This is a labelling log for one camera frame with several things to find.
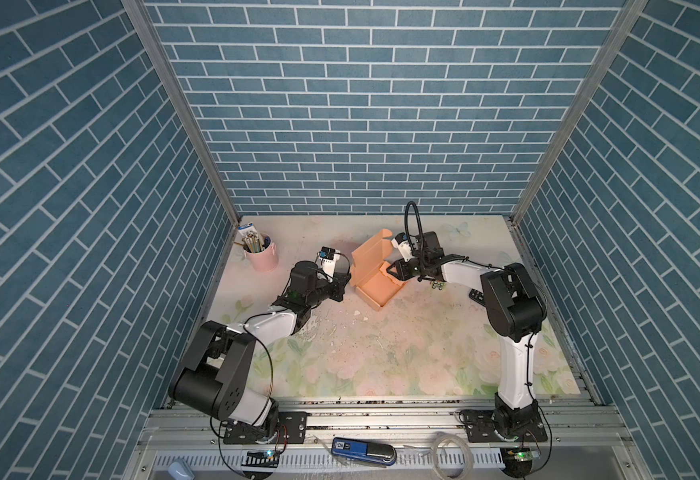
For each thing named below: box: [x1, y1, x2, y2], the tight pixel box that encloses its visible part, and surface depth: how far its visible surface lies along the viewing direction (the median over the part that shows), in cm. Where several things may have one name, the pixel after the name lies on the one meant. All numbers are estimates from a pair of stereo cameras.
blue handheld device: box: [331, 437, 397, 466], surface depth 71 cm
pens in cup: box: [234, 223, 271, 253], surface depth 95 cm
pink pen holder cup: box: [244, 233, 279, 273], surface depth 101 cm
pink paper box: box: [350, 228, 407, 312], surface depth 98 cm
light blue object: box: [168, 458, 196, 480], surface depth 68 cm
